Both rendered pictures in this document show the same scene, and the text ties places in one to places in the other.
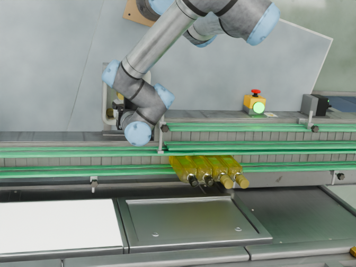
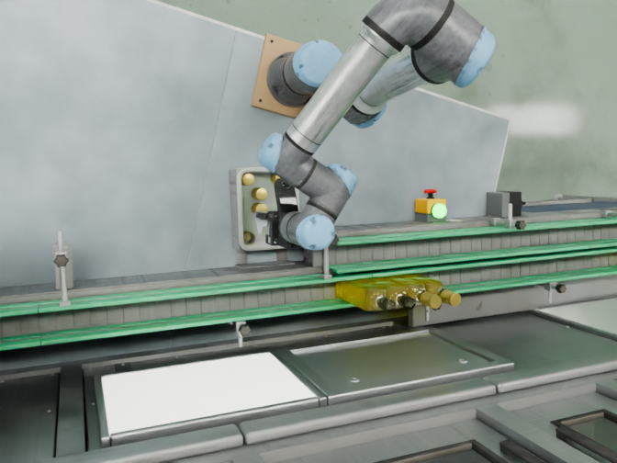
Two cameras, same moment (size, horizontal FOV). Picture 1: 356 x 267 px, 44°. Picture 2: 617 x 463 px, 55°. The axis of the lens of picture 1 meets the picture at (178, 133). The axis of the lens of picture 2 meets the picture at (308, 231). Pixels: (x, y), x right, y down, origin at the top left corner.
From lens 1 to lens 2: 0.37 m
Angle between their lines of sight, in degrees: 12
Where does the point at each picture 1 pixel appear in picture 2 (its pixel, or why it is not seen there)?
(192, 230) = (401, 370)
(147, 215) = (330, 363)
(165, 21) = (348, 63)
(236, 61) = (398, 155)
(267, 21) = (485, 46)
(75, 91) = (195, 212)
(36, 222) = (176, 388)
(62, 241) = (228, 403)
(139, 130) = (319, 225)
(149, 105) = (328, 191)
